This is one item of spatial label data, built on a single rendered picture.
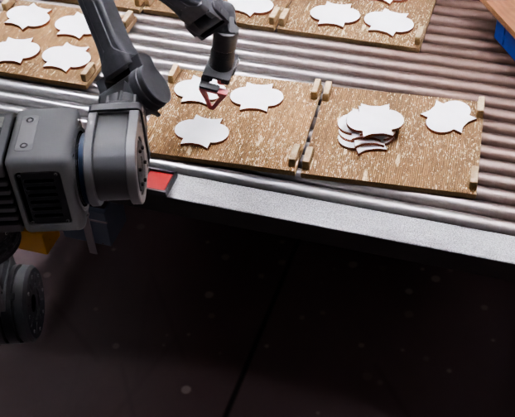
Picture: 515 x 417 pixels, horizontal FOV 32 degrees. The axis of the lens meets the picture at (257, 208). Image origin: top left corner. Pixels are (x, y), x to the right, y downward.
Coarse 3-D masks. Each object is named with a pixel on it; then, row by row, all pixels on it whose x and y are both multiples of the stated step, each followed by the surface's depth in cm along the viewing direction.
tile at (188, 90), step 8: (184, 80) 243; (192, 80) 243; (216, 80) 242; (176, 88) 241; (184, 88) 241; (192, 88) 240; (224, 88) 240; (184, 96) 238; (192, 96) 238; (200, 96) 238; (216, 96) 237
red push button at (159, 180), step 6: (150, 174) 219; (156, 174) 219; (162, 174) 219; (168, 174) 219; (150, 180) 217; (156, 180) 217; (162, 180) 217; (168, 180) 217; (150, 186) 216; (156, 186) 216; (162, 186) 216
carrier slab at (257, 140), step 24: (192, 72) 247; (288, 96) 238; (168, 120) 232; (240, 120) 231; (264, 120) 231; (288, 120) 230; (312, 120) 232; (168, 144) 226; (240, 144) 224; (264, 144) 224; (288, 144) 224; (240, 168) 220; (264, 168) 218; (288, 168) 217
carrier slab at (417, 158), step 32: (352, 96) 236; (384, 96) 236; (416, 96) 235; (320, 128) 228; (416, 128) 226; (480, 128) 225; (320, 160) 219; (352, 160) 219; (384, 160) 218; (416, 160) 218; (448, 160) 217; (448, 192) 210
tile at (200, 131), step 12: (192, 120) 231; (204, 120) 230; (216, 120) 230; (180, 132) 227; (192, 132) 227; (204, 132) 227; (216, 132) 227; (228, 132) 226; (180, 144) 224; (192, 144) 225; (204, 144) 224; (216, 144) 225
